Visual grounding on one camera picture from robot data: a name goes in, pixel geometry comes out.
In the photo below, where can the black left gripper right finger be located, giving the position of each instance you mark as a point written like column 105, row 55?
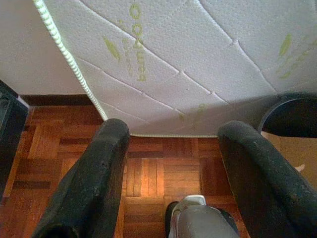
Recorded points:
column 267, row 188

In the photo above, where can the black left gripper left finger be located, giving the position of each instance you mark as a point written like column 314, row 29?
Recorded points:
column 94, row 173

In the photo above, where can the brown cardboard scraps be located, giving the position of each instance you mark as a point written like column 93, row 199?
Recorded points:
column 292, row 153

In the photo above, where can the black waste bin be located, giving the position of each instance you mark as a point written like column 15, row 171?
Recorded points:
column 292, row 116

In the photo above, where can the dark wooden baseboard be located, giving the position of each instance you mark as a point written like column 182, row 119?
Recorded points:
column 54, row 100

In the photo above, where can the frosted glass wardrobe door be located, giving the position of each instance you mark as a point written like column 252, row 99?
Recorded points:
column 12, row 129

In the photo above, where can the white quilted mattress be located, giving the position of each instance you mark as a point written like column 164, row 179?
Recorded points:
column 173, row 62

